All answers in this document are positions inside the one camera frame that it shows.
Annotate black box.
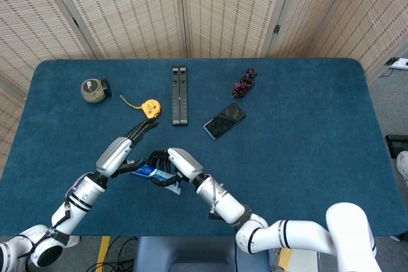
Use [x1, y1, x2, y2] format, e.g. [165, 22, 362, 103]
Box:
[384, 134, 408, 158]

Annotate white power strip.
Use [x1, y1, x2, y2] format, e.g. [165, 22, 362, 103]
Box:
[384, 57, 408, 71]

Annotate yellow tape measure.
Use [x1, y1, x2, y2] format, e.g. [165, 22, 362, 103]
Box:
[119, 94, 163, 123]

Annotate blue and white toothpaste tube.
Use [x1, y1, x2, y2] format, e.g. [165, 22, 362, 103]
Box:
[127, 163, 182, 195]

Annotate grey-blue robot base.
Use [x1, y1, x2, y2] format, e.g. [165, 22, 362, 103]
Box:
[132, 236, 272, 272]

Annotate white shoe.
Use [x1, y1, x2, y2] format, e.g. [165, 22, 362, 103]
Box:
[395, 150, 408, 189]

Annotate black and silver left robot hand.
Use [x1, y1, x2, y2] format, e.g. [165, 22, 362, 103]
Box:
[96, 120, 159, 179]

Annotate black folding stand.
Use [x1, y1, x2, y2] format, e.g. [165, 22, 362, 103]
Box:
[171, 66, 189, 126]

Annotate black smartphone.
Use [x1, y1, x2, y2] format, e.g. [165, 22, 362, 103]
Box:
[203, 103, 247, 141]

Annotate blue table mat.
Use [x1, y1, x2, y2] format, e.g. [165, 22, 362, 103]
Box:
[6, 58, 408, 237]

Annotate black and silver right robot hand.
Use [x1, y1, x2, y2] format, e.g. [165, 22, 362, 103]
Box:
[147, 147, 204, 189]

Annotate black floor cables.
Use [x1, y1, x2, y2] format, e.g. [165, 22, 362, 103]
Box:
[84, 236, 138, 272]

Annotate round glass jar black lid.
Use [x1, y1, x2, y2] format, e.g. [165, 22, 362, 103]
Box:
[80, 78, 113, 104]

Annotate woven folding screen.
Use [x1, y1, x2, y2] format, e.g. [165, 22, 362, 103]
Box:
[0, 0, 408, 164]

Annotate yellow cardboard box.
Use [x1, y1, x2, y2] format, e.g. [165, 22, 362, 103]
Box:
[277, 248, 319, 272]

